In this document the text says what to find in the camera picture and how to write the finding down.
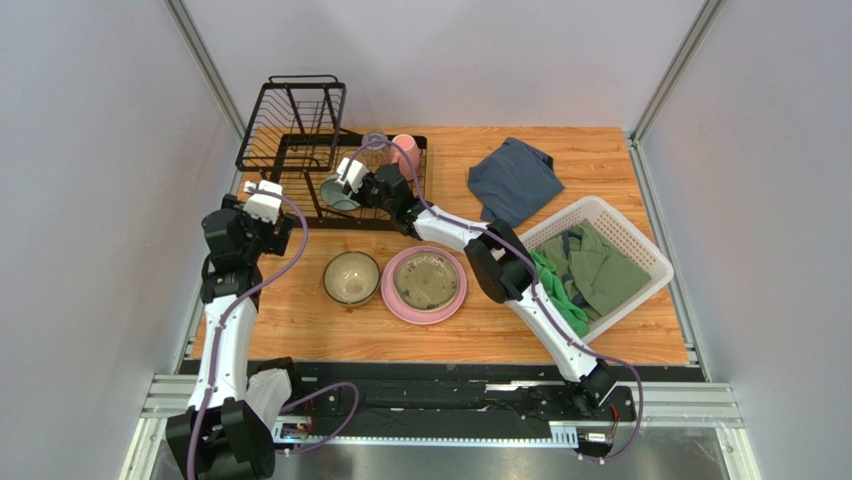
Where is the clear glass cup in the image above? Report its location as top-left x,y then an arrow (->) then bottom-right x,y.
358,130 -> 390,165

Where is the pink mug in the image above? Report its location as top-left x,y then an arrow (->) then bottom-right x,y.
390,134 -> 420,181

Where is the light green bowl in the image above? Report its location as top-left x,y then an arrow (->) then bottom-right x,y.
320,175 -> 361,211

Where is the beige brown bowl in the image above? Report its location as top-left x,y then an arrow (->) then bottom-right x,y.
323,251 -> 381,307

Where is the cream patterned plate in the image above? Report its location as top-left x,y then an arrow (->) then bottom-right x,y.
392,255 -> 461,314

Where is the clear glass plate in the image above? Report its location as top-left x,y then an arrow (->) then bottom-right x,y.
393,256 -> 459,310

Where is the pink plate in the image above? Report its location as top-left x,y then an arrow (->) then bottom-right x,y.
381,246 -> 468,326

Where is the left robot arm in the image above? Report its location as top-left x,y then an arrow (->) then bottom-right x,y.
165,187 -> 306,479

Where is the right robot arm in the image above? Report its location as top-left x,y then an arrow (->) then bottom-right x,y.
336,158 -> 617,409

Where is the folded blue cloth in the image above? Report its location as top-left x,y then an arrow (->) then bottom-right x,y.
468,137 -> 564,228

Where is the white plastic basket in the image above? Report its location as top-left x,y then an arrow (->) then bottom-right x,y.
520,196 -> 674,344

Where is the olive green shirt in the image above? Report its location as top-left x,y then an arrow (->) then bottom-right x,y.
534,220 -> 651,322

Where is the bright green towel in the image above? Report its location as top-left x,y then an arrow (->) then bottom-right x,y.
530,252 -> 589,337

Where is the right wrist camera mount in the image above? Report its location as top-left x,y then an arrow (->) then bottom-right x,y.
335,157 -> 370,192

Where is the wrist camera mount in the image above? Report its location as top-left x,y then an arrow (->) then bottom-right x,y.
243,180 -> 283,224
335,157 -> 370,192

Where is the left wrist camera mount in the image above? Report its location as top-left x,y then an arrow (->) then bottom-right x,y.
243,180 -> 283,224

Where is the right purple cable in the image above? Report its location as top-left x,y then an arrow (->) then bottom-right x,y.
346,138 -> 646,463

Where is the purple cable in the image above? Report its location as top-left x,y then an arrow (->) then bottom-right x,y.
346,138 -> 646,463
184,188 -> 361,480

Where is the black wire dish rack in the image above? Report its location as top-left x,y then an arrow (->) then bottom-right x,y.
236,74 -> 401,231

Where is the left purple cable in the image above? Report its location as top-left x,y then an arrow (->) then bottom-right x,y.
184,188 -> 361,480

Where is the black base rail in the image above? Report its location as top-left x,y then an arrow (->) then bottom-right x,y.
271,361 -> 743,451

